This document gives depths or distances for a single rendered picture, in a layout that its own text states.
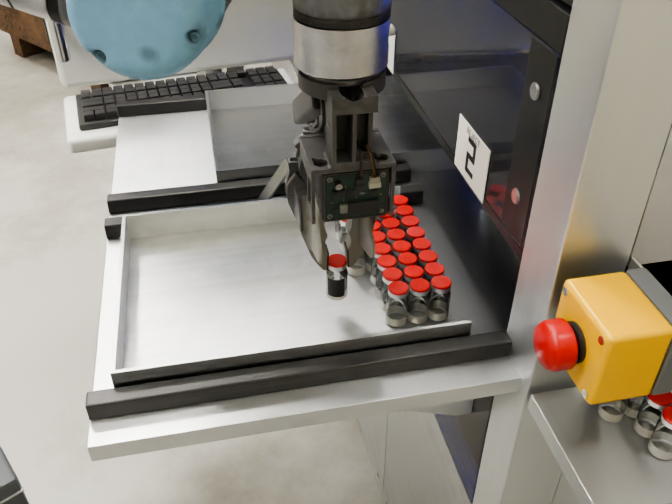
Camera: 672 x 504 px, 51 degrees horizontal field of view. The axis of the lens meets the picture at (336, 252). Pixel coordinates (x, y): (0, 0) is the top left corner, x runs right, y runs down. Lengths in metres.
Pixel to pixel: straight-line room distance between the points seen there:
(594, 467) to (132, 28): 0.49
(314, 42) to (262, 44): 1.00
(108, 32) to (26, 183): 2.51
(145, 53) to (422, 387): 0.41
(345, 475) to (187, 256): 0.96
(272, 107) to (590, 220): 0.70
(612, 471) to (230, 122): 0.75
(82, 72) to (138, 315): 0.82
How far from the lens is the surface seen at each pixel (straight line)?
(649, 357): 0.57
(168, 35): 0.39
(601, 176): 0.56
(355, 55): 0.54
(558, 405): 0.68
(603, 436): 0.67
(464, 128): 0.75
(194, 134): 1.10
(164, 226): 0.87
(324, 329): 0.72
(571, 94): 0.55
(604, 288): 0.58
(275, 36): 1.54
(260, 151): 1.04
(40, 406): 1.96
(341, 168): 0.56
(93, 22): 0.40
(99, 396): 0.67
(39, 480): 1.81
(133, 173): 1.02
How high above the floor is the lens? 1.37
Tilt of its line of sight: 37 degrees down
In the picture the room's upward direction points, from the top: straight up
